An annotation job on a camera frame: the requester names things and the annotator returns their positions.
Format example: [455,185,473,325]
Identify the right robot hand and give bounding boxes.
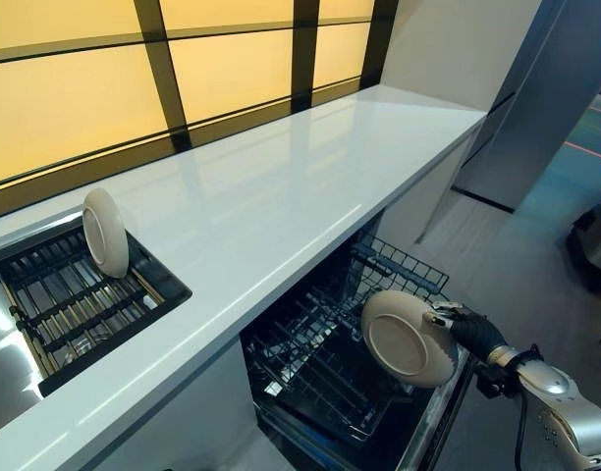
[424,302,511,364]

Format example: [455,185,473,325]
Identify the large beige plate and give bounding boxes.
[360,289,458,390]

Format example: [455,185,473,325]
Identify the small beige plate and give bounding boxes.
[82,187,130,280]

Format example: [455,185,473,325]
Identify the black floor device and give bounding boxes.
[565,205,601,295]

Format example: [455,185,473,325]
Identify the white counter side panel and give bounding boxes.
[378,122,484,246]

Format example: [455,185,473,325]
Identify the white cabinet front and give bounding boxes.
[83,338,262,471]

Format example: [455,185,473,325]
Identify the black sink drying rack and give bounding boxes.
[0,215,192,398]

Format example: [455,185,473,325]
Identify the stainless steel sink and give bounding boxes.
[0,215,192,423]

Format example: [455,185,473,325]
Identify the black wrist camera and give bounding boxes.
[474,362,516,398]

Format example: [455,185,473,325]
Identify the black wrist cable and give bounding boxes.
[514,342,543,471]

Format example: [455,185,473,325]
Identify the black wire dishwasher rack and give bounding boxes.
[246,234,459,443]

